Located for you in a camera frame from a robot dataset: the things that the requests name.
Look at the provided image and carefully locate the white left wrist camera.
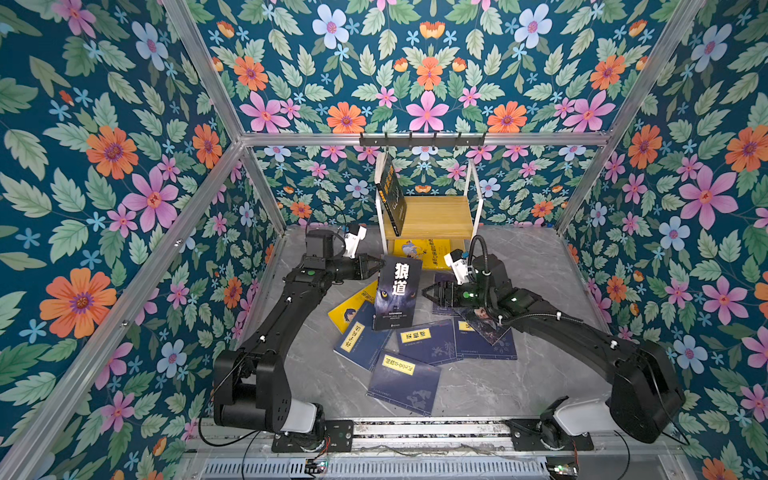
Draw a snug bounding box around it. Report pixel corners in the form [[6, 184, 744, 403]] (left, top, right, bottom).
[[343, 224, 367, 258]]

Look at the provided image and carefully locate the navy book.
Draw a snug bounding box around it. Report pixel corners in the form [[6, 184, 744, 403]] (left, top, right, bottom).
[[454, 320, 518, 360], [333, 301, 391, 371], [367, 350, 442, 416], [396, 319, 460, 366]]

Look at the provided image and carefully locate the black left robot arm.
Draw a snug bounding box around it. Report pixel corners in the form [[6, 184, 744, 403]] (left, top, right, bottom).
[[211, 229, 384, 441]]

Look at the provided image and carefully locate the aluminium front rail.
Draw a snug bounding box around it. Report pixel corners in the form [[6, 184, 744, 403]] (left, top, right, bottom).
[[185, 416, 685, 457]]

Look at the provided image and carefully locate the purple book underneath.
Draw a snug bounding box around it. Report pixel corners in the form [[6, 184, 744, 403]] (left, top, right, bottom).
[[432, 272, 456, 316]]

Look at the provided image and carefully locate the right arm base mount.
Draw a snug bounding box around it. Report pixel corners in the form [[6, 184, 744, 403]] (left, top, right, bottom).
[[502, 418, 595, 452]]

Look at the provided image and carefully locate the black wall hook rail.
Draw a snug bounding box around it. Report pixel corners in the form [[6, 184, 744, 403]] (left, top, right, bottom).
[[358, 132, 486, 149]]

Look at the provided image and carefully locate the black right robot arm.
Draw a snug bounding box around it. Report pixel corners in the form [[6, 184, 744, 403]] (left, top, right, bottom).
[[422, 255, 685, 450]]

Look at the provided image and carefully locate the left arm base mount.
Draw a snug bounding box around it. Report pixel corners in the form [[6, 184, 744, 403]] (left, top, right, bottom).
[[271, 420, 355, 454]]

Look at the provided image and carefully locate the yellow cartoon book on table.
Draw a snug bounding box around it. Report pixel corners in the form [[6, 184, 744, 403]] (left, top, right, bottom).
[[328, 280, 378, 333]]

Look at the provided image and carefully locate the navy book front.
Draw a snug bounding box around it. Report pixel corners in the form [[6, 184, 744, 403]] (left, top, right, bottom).
[[367, 350, 442, 416]]

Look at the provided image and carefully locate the yellow book on shelf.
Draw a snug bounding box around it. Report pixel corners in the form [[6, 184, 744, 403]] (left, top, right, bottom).
[[393, 239, 452, 270]]

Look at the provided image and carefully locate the black wolf cover book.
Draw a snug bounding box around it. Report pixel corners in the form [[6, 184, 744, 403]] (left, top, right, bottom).
[[373, 255, 422, 331]]

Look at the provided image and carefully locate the purple portrait book top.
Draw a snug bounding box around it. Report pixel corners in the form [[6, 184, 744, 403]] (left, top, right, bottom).
[[461, 307, 510, 345]]

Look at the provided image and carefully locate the black book standing on shelf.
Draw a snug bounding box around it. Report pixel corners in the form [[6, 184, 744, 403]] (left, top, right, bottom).
[[374, 152, 407, 236]]

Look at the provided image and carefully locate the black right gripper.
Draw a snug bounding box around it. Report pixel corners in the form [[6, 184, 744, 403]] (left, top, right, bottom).
[[421, 280, 495, 311]]

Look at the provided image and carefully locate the wooden white frame shelf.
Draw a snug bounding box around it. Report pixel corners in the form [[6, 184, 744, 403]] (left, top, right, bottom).
[[375, 162, 484, 254]]

